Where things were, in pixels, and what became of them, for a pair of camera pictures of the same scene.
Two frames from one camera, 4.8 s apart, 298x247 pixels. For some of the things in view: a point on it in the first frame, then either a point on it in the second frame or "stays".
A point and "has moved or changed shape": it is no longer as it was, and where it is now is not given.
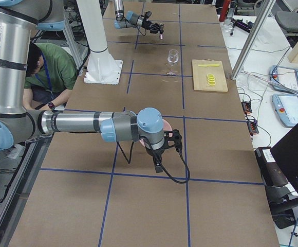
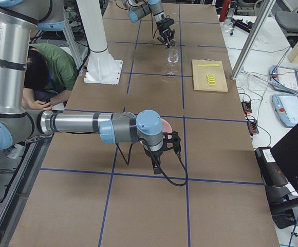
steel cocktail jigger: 161,31 has moved or changed shape
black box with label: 272,174 stays
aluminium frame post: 260,21 stays
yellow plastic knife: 212,65 stays
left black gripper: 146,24 to 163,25
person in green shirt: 51,74 stays
